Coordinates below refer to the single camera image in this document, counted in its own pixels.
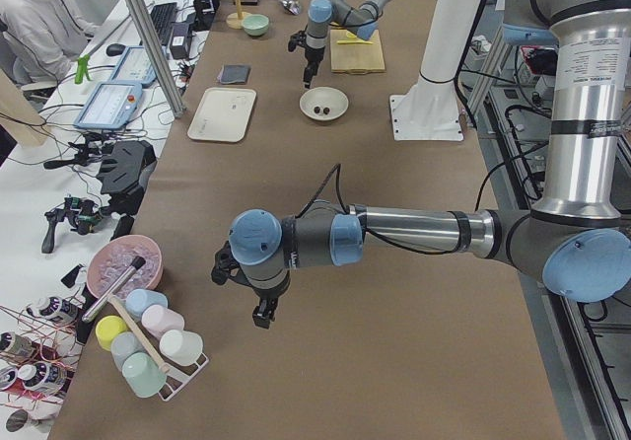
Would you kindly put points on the black computer mouse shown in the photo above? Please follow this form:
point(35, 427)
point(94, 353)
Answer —
point(115, 49)

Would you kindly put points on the seated person grey hoodie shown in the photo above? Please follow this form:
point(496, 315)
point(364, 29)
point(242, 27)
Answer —
point(47, 36)

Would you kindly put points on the grey plastic cup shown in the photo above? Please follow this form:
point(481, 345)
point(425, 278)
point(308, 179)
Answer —
point(123, 346)

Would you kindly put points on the aluminium frame post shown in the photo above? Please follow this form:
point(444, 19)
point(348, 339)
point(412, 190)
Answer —
point(144, 26)

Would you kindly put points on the bamboo cutting board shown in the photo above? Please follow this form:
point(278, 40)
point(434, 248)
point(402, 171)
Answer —
point(356, 58)

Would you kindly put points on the grey folded cloth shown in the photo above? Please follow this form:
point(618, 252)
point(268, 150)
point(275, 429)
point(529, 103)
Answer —
point(233, 74)

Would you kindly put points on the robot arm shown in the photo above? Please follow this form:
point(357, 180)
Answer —
point(570, 239)
point(360, 21)

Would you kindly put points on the black bracket stand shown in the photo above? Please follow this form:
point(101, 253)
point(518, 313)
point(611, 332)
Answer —
point(124, 174)

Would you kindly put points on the steel tongs black tip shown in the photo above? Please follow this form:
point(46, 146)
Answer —
point(90, 314)

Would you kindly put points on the mint plastic cup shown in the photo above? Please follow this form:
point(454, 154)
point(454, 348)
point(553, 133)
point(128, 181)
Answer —
point(143, 375)

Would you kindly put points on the blue teach pendant upper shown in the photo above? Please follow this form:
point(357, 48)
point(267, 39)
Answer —
point(134, 65)

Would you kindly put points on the yellow plastic knife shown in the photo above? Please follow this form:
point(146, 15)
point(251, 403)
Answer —
point(353, 41)

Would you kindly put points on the stainless steel scoop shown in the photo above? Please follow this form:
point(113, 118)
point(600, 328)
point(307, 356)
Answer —
point(294, 7)

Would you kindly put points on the mint green bowl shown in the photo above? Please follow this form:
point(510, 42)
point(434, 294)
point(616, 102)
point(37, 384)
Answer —
point(255, 25)

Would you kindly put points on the blue teach pendant lower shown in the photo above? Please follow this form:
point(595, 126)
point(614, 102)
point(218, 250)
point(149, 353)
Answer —
point(110, 105)

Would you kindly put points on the bottle rack with bottles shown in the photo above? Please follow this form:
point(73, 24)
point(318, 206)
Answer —
point(44, 335)

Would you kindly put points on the blue teach pendant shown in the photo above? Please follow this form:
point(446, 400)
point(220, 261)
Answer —
point(110, 105)
point(134, 65)

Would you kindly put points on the pale green plastic cup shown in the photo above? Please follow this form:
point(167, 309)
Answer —
point(182, 346)

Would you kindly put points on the beige round plate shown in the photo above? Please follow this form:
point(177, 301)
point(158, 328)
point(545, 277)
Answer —
point(324, 97)

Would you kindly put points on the blue plastic cup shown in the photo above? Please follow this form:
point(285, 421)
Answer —
point(139, 300)

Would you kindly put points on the pink plastic cup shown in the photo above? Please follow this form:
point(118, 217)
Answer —
point(157, 320)

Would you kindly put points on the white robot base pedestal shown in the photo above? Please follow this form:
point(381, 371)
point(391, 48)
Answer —
point(429, 110)

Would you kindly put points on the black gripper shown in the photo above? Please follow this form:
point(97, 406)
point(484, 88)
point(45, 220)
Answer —
point(266, 294)
point(312, 57)

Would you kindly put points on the yellow plastic cup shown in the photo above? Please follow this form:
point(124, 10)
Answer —
point(108, 329)

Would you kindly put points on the white cup rack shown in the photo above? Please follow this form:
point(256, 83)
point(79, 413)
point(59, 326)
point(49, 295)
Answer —
point(178, 377)

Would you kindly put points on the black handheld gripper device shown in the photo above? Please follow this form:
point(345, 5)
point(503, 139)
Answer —
point(82, 214)

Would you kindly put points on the black keyboard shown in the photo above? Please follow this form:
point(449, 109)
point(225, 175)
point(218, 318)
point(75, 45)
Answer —
point(163, 17)

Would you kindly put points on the green clamp tool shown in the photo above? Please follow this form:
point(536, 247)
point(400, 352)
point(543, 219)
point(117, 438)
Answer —
point(82, 72)

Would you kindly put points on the cream rabbit tray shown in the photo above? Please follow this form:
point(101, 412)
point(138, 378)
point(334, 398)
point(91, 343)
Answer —
point(222, 115)

